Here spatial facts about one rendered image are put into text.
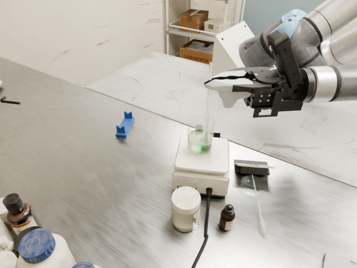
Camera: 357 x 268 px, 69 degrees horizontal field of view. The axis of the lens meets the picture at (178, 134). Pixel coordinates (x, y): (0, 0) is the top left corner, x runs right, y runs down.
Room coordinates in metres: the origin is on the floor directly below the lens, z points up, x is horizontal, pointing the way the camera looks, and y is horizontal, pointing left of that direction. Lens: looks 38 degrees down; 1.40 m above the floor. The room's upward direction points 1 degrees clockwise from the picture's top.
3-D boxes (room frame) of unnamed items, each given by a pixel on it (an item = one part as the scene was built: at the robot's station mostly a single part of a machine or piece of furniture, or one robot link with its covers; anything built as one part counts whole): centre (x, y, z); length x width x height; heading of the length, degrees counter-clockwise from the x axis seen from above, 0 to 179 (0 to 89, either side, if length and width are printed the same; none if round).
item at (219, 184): (0.49, -0.06, 0.94); 0.22 x 0.13 x 0.08; 172
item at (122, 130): (0.67, 0.17, 0.92); 0.10 x 0.03 x 0.04; 173
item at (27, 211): (0.30, 0.30, 0.95); 0.04 x 0.04 x 0.11
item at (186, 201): (0.33, -0.02, 0.94); 0.06 x 0.06 x 0.08
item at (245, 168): (0.49, -0.20, 0.92); 0.09 x 0.06 x 0.04; 85
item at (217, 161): (0.46, -0.06, 0.98); 0.12 x 0.12 x 0.01; 82
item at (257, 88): (0.46, -0.15, 1.16); 0.09 x 0.05 x 0.02; 96
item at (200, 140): (0.47, -0.05, 1.03); 0.07 x 0.06 x 0.08; 44
